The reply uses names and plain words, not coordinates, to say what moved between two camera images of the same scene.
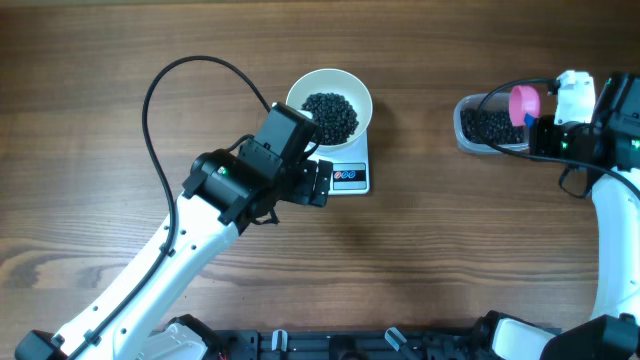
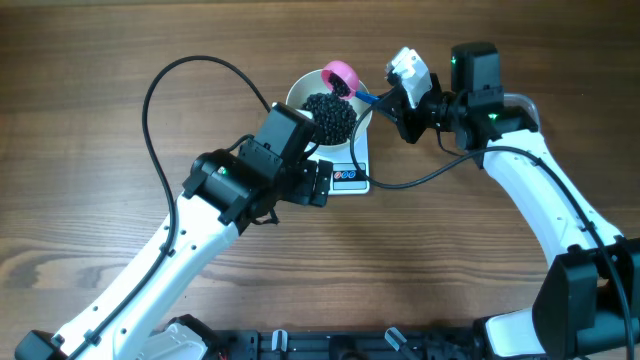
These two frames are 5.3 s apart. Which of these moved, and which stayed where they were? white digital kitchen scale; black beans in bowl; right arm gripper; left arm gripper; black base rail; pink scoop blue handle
Moved: right arm gripper; pink scoop blue handle
Stayed: white digital kitchen scale; black beans in bowl; black base rail; left arm gripper
